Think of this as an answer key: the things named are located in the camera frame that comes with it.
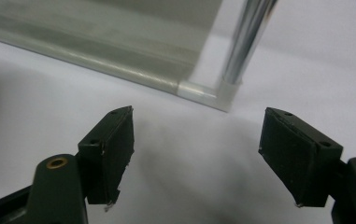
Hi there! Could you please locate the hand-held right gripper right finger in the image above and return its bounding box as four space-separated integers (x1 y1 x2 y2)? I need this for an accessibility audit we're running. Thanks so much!
258 106 344 209

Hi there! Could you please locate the chrome metal rack pole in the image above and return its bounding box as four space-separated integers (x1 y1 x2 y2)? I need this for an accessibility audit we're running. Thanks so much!
221 0 278 86

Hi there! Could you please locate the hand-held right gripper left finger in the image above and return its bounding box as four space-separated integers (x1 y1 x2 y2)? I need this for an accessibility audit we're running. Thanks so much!
77 105 135 213

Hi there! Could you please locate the grey translucent rack tray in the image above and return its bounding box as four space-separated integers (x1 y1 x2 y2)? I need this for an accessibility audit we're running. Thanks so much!
0 0 224 95

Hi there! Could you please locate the white plastic rack corner joint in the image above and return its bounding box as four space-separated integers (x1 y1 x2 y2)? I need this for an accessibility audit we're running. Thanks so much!
177 77 243 113

